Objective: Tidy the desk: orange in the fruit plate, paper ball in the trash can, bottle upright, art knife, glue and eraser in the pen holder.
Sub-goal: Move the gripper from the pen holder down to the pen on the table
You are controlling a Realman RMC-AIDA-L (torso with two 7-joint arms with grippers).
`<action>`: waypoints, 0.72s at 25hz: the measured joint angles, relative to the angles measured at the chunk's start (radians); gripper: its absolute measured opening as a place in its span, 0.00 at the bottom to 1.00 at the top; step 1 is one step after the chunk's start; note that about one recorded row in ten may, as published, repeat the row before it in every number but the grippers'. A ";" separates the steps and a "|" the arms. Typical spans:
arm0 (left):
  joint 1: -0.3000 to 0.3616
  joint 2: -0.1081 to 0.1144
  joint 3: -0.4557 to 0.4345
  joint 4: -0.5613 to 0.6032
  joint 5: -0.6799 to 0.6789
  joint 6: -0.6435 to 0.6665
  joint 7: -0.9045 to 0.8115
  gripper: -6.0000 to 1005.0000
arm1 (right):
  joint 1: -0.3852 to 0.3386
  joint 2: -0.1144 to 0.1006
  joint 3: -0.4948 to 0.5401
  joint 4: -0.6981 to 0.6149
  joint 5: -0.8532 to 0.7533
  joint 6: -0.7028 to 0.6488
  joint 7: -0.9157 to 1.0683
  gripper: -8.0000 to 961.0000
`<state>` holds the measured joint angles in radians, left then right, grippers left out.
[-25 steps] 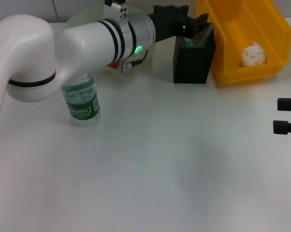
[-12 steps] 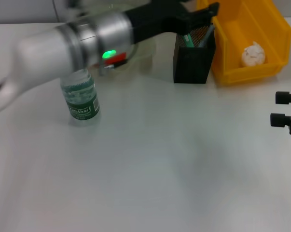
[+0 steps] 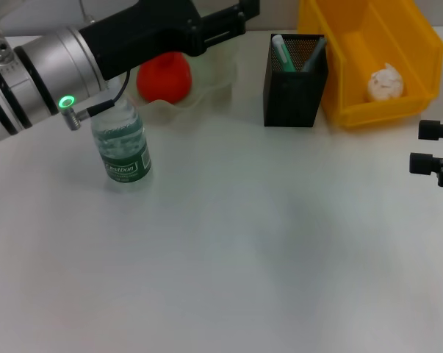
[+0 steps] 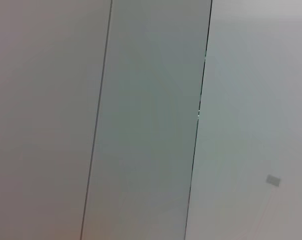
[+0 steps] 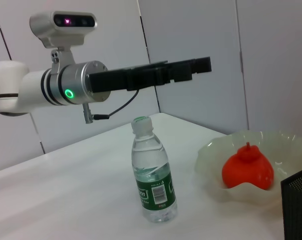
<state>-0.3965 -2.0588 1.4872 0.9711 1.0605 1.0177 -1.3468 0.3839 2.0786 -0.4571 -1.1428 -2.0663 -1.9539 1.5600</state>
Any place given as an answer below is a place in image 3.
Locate pale green glass fruit bowl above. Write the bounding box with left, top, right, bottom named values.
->
left=125, top=7, right=242, bottom=125

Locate black mesh pen holder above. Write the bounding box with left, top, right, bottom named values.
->
left=263, top=33, right=330, bottom=129

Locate white paper ball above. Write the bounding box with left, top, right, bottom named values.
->
left=364, top=62, right=406, bottom=102

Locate red-orange fruit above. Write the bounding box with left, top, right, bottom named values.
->
left=136, top=51, right=192, bottom=104

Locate left arm connector cable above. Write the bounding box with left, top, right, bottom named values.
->
left=61, top=69, right=132, bottom=132

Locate clear green-label water bottle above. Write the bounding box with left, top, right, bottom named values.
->
left=91, top=97, right=153, bottom=193

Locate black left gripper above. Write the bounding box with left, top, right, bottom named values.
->
left=79, top=0, right=261, bottom=80

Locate mint green pen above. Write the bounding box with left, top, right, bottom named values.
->
left=271, top=34, right=298, bottom=73

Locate yellow plastic bin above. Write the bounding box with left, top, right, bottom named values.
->
left=297, top=0, right=443, bottom=130

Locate grey glitter pen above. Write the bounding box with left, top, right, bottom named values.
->
left=300, top=36, right=328, bottom=73

